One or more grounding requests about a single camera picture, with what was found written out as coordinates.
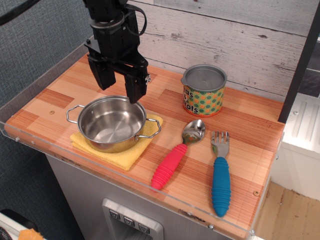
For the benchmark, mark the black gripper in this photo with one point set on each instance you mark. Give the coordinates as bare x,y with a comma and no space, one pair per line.
114,48

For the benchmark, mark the small steel pot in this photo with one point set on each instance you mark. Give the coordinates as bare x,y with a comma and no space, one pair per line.
112,124

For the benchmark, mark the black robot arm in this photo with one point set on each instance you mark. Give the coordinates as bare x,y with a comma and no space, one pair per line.
114,46

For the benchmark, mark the yellow folded towel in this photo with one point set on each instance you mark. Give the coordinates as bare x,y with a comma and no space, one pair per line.
123,160

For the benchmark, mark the patterned peas carrots can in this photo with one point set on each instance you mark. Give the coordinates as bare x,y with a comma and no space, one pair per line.
203,90

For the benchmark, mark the grey toy cabinet front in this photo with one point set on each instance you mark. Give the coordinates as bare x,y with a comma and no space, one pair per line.
85,189

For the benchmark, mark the silver button panel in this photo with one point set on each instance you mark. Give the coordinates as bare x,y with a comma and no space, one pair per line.
126,224

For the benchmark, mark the orange object at corner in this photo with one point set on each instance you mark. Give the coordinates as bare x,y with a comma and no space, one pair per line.
30,234

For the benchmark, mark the white toy appliance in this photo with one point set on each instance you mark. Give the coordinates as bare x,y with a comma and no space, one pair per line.
297,163

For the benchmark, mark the red handled spoon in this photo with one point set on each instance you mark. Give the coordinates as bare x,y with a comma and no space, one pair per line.
191,134

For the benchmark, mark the blue handled fork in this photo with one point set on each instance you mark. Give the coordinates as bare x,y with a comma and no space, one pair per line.
221,182

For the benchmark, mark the black right post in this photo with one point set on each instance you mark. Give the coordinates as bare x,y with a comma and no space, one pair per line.
301,67

